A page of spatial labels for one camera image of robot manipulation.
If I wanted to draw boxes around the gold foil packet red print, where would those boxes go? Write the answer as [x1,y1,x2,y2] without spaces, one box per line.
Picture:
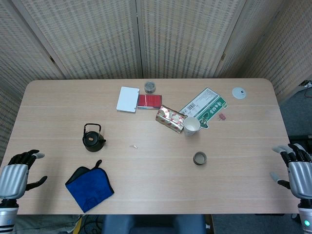
[155,104,188,134]

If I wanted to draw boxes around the black teapot with handle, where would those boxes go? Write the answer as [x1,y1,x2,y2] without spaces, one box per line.
[82,123,107,153]

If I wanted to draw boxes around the black floor cable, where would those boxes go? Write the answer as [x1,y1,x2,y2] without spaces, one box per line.
[81,214,104,234]

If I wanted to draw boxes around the round white table grommet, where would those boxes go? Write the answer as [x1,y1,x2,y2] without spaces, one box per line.
[232,87,247,99]

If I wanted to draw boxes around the white paper cup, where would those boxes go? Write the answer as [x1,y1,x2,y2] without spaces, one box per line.
[183,117,202,137]

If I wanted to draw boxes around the flattened green white carton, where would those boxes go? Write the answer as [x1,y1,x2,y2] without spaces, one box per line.
[179,87,229,129]

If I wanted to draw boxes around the red flat rectangular box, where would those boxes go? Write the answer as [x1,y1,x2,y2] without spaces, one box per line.
[136,94,163,110]

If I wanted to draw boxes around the small round patterned tin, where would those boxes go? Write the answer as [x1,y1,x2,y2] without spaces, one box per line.
[144,81,156,94]

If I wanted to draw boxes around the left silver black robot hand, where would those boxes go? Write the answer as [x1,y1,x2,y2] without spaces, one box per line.
[0,149,48,199]

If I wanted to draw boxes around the blue grey seat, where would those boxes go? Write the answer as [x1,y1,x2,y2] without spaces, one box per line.
[101,214,208,234]

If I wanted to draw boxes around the white flat rectangular box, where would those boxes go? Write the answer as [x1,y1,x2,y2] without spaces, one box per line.
[116,86,140,114]

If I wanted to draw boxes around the blue cloth with black trim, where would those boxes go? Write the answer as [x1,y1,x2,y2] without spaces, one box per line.
[64,159,115,214]

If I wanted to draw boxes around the woven folding screen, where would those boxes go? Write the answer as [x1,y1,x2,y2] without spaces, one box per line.
[0,0,312,168]

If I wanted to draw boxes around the olive fabric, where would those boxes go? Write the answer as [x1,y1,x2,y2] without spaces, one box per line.
[13,214,82,234]

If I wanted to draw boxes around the small grey tea cup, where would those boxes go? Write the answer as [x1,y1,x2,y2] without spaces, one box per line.
[193,151,208,166]

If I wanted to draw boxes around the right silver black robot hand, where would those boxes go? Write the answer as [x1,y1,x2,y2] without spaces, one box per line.
[269,143,312,201]

